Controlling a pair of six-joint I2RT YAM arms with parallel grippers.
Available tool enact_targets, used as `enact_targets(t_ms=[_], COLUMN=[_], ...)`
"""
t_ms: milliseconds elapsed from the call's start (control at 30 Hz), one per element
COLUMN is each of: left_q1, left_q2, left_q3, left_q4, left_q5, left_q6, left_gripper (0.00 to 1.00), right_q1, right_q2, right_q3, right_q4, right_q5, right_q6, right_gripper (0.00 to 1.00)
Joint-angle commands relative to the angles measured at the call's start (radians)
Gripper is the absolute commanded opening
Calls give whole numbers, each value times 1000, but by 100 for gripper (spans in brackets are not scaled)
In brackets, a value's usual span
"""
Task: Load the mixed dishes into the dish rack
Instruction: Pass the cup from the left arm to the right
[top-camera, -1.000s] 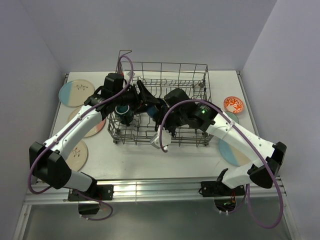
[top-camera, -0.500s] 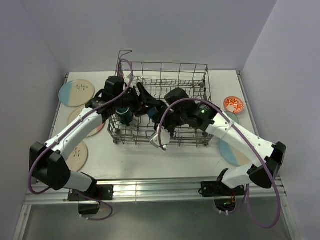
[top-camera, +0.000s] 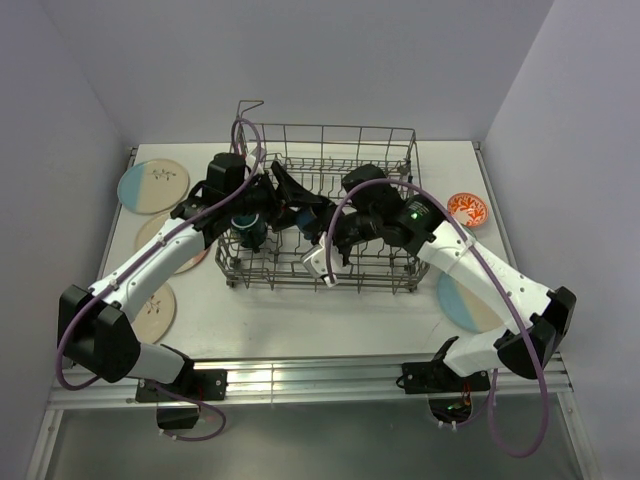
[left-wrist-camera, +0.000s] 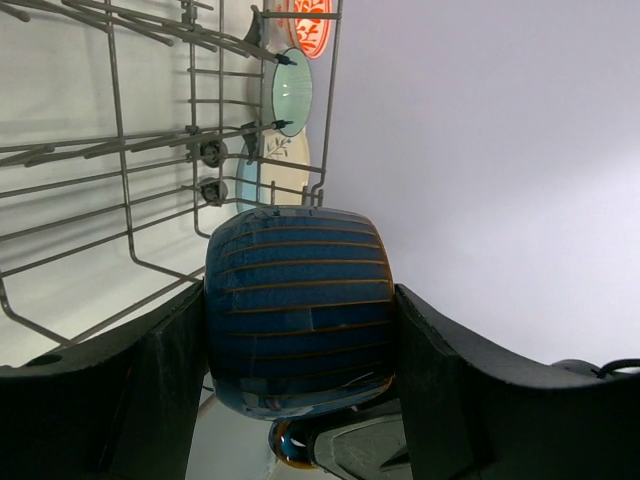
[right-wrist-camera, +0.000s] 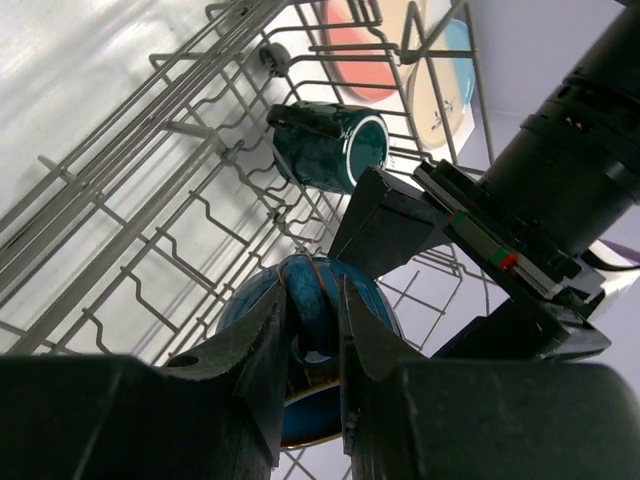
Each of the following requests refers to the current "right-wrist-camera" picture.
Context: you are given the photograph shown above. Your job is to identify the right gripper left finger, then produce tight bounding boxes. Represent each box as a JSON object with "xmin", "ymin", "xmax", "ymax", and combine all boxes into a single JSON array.
[{"xmin": 1, "ymin": 287, "xmax": 290, "ymax": 479}]

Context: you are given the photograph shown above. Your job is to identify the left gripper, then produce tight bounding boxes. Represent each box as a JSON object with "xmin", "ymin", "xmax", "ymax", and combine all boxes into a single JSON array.
[{"xmin": 328, "ymin": 161, "xmax": 611, "ymax": 360}]

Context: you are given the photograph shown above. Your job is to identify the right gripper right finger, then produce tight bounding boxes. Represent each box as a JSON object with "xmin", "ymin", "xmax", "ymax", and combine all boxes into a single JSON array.
[{"xmin": 338, "ymin": 280, "xmax": 639, "ymax": 479}]

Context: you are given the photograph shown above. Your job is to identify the dark blue mug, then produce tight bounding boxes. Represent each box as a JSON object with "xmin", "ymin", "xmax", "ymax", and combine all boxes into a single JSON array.
[{"xmin": 216, "ymin": 254, "xmax": 404, "ymax": 449}]

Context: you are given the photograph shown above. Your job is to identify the dark green mug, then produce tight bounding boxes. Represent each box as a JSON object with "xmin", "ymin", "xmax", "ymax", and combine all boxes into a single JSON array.
[{"xmin": 266, "ymin": 101, "xmax": 390, "ymax": 195}]

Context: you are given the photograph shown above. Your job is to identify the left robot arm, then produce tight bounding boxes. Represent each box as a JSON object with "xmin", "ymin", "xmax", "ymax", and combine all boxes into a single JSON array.
[{"xmin": 329, "ymin": 1, "xmax": 639, "ymax": 360}]

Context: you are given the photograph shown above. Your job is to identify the blue and cream plate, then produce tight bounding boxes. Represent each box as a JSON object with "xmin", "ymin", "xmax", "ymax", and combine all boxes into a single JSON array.
[{"xmin": 404, "ymin": 0, "xmax": 479, "ymax": 151}]

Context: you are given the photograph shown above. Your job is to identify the pink and cream plate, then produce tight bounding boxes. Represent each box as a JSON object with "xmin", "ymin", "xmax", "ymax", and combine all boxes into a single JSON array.
[{"xmin": 324, "ymin": 1, "xmax": 409, "ymax": 102}]

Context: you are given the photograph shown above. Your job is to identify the grey wire dish rack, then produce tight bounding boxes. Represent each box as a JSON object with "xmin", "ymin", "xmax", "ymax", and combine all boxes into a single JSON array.
[{"xmin": 0, "ymin": 0, "xmax": 506, "ymax": 480}]

